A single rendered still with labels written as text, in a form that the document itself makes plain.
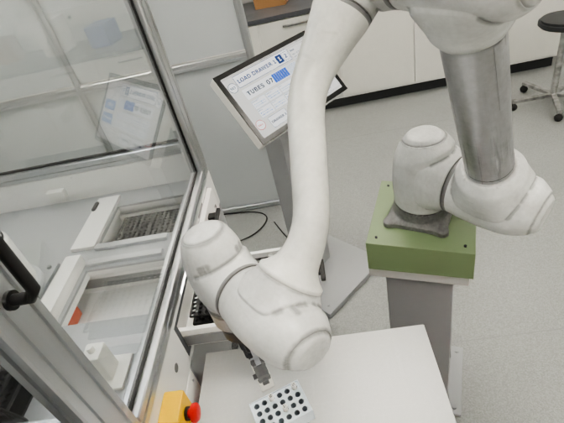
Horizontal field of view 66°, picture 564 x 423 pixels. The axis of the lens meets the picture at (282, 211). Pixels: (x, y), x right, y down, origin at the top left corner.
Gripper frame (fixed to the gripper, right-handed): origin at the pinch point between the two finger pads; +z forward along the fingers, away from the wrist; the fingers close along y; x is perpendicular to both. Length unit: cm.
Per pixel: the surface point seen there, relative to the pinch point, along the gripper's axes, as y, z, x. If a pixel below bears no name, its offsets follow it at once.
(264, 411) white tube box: -2.0, 9.8, 2.7
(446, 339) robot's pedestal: 14, 49, -61
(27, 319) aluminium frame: -6, -44, 25
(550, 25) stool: 160, 29, -262
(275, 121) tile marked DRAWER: 91, -11, -42
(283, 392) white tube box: 0.1, 9.8, -2.8
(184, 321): 28.0, 3.9, 13.2
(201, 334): 19.7, 2.0, 9.9
